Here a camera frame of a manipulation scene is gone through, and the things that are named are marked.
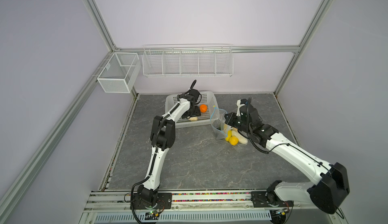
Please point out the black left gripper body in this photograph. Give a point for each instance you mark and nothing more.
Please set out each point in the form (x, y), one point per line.
(193, 111)

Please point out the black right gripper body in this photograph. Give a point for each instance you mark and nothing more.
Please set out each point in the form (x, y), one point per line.
(236, 122)

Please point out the yellow toy lemon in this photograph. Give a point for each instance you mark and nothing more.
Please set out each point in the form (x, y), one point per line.
(233, 140)

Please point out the clear zip top bag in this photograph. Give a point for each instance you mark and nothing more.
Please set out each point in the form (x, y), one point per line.
(218, 124)

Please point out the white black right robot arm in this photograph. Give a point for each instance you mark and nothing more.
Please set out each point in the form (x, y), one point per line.
(328, 184)

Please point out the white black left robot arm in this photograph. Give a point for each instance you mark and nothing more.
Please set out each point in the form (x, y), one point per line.
(162, 138)

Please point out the orange toy fruit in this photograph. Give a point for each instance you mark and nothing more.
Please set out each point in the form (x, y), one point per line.
(203, 108)

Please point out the white perforated plastic basket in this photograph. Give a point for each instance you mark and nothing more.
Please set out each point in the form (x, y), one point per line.
(208, 98)

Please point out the white vent grille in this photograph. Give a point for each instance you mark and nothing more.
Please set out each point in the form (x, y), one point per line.
(185, 216)

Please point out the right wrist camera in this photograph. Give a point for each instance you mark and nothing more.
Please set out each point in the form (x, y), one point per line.
(240, 103)

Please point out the white wire wall shelf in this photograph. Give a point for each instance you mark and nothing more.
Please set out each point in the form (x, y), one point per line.
(188, 60)

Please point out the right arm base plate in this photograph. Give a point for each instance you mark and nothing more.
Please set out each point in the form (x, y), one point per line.
(268, 199)

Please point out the white mesh wall box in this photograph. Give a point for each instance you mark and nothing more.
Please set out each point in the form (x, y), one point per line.
(120, 72)

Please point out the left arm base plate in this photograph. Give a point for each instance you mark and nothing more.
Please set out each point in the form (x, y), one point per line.
(160, 201)

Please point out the aluminium front rail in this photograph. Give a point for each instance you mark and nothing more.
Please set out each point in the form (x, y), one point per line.
(185, 200)

